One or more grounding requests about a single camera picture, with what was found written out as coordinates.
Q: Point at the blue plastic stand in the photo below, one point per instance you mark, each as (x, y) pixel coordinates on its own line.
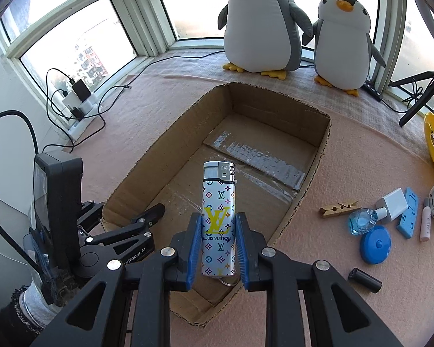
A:
(407, 223)

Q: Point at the white power strip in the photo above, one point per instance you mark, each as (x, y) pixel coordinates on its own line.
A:
(80, 114)

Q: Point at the large penguin plush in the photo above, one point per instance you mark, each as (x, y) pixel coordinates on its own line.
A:
(262, 36)

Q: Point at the wooden clothespin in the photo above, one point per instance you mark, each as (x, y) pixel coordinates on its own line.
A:
(340, 208)

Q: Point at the cardboard box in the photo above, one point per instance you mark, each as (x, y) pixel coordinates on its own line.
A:
(239, 148)

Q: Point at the small penguin plush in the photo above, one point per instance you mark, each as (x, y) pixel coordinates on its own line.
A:
(343, 48)

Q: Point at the patterned lighter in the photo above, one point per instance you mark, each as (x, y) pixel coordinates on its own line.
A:
(218, 219)

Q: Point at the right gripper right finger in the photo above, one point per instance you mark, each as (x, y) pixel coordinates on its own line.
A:
(306, 304)

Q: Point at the black phone on mount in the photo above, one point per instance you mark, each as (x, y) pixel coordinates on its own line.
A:
(57, 179)

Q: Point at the white gloved left hand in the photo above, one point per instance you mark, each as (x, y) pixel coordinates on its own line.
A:
(35, 308)

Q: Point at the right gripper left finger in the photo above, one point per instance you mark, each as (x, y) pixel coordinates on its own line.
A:
(128, 305)

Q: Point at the blue round tape measure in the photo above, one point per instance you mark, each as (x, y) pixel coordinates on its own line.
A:
(375, 245)

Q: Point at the black power adapter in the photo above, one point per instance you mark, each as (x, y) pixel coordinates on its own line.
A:
(81, 90)

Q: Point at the black tripod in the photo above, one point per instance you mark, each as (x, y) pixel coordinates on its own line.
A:
(420, 99)

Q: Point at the white usb charger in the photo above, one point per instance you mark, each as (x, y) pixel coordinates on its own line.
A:
(391, 206)

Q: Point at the black cylinder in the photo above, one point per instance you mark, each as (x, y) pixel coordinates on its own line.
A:
(366, 280)

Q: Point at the blue glass bottle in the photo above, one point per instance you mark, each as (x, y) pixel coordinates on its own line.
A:
(363, 220)

